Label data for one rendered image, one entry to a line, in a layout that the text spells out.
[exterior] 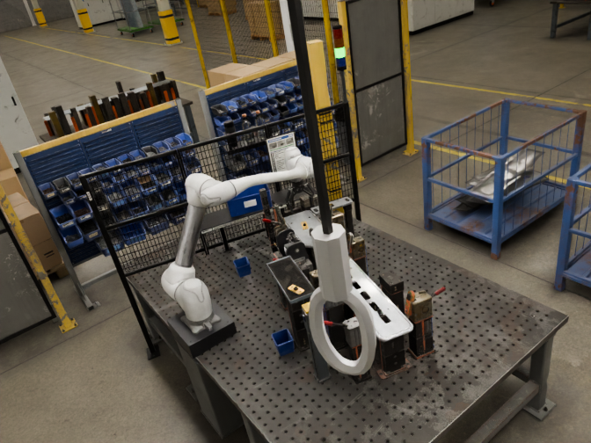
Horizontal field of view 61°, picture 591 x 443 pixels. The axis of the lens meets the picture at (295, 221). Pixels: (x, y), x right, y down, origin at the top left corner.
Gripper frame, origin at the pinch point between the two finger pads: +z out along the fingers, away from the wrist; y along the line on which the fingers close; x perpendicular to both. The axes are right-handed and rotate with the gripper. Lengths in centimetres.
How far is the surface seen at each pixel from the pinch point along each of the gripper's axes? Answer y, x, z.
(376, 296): 5, -88, 14
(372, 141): 171, 235, 77
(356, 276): 4, -67, 14
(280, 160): 7, 55, -12
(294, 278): -32, -71, -2
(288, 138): 15, 55, -27
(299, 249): -19.1, -45.2, -0.7
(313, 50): 45, 58, -81
